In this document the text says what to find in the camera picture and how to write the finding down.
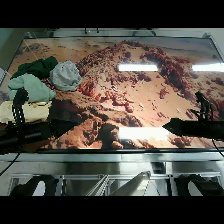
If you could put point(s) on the mint green garment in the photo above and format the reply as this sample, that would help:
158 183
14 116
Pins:
31 87

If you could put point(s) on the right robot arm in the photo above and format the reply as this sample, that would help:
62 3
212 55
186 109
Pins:
200 129

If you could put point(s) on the cream garment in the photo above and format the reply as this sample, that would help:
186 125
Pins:
33 111

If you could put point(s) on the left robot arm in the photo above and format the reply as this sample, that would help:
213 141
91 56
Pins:
30 133

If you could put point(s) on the dark green garment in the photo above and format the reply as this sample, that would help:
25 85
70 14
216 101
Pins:
38 67

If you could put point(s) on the grey garment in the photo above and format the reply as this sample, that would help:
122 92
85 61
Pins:
65 76

